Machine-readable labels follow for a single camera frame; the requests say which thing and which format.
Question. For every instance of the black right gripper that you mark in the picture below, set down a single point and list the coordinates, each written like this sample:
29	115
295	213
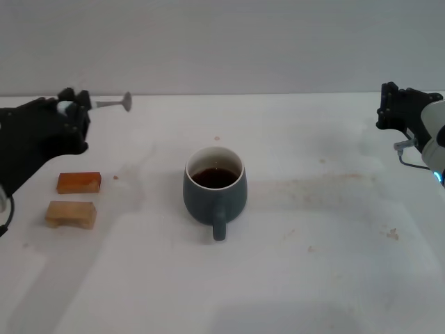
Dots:
413	118

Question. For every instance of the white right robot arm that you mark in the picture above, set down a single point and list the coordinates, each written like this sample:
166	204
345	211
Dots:
432	153

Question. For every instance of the light wooden block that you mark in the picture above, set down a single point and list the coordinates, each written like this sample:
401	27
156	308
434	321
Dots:
69	212

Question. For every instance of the grey ceramic cup with coffee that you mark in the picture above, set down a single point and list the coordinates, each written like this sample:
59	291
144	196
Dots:
205	205

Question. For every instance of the orange-brown wooden block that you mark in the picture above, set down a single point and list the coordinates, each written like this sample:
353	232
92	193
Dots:
80	182

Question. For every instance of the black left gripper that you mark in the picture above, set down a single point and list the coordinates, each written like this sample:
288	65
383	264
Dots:
31	135

